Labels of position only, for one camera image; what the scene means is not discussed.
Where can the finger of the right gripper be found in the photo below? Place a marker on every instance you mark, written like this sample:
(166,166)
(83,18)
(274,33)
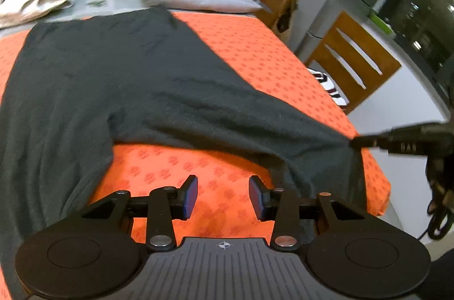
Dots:
(423,139)

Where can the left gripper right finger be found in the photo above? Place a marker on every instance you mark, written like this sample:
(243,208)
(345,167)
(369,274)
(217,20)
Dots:
(280,206)

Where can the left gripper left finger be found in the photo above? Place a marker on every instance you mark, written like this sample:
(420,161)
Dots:
(165,205)

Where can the dark grey sweatpants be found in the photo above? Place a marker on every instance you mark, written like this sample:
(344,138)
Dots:
(79,87)

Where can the near wooden chair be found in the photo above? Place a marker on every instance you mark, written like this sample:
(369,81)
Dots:
(354,60)

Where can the striped white garment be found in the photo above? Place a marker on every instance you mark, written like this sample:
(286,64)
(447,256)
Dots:
(329,87)

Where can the orange floral table mat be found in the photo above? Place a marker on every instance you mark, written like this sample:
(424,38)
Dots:
(268,66)

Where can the wooden chair with bag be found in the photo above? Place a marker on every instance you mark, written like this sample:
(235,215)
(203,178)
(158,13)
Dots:
(268,14)

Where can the white folded padded jacket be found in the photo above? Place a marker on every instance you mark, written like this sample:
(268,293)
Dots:
(18,12)

